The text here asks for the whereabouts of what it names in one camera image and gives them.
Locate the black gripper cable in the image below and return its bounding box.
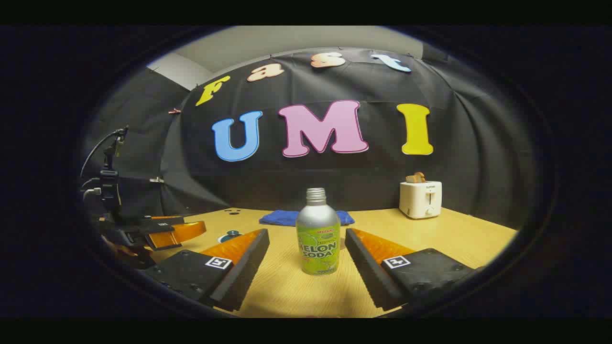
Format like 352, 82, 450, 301
80, 128, 126, 192

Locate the black backdrop cloth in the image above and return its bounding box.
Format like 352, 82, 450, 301
79, 46, 541, 230

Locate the white toaster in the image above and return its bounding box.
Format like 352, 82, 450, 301
399, 180, 442, 219

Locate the blue towel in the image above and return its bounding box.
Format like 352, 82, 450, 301
259, 210, 355, 227

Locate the silver green-label water bottle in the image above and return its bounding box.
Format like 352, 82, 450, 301
295, 188, 341, 276

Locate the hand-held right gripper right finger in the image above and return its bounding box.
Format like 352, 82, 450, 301
344, 228, 479, 311

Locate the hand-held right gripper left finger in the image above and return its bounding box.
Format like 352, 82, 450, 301
143, 228, 271, 312

